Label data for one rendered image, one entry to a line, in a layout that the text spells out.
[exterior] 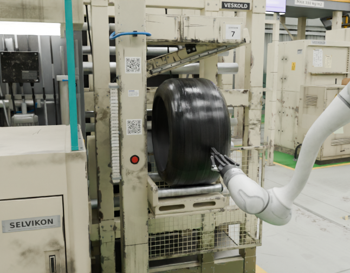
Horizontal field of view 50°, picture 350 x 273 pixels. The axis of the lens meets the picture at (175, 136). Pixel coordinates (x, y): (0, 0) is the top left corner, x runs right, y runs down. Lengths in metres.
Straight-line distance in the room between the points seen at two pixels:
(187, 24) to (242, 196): 1.10
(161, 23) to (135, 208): 0.98
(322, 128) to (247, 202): 0.35
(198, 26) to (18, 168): 1.39
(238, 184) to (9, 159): 0.78
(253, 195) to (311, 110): 5.18
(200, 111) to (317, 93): 4.78
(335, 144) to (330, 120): 5.25
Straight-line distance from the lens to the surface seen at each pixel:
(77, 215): 1.12
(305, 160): 1.41
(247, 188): 1.39
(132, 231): 1.96
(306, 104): 6.56
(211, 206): 1.92
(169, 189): 1.85
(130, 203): 1.91
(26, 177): 1.09
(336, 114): 1.33
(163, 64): 2.24
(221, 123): 1.74
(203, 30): 2.17
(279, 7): 6.07
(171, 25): 2.12
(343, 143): 6.72
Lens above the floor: 1.48
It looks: 10 degrees down
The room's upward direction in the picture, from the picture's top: straight up
